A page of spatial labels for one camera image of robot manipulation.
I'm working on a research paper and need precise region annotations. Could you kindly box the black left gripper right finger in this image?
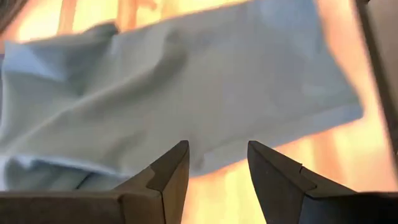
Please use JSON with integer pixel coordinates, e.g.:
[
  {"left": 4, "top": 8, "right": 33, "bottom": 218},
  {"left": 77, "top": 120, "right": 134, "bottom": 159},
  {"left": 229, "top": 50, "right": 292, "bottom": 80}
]
[{"left": 247, "top": 139, "right": 398, "bottom": 224}]

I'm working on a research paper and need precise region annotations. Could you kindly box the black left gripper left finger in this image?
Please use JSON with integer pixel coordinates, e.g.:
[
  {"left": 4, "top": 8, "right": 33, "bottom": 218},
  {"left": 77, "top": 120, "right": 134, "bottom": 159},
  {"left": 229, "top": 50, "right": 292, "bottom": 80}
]
[{"left": 0, "top": 139, "right": 190, "bottom": 224}]

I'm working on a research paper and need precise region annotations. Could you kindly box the black metal table frame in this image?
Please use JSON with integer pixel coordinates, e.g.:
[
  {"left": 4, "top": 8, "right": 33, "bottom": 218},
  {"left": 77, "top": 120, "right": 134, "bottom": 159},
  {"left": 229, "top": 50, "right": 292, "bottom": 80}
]
[{"left": 354, "top": 0, "right": 398, "bottom": 159}]

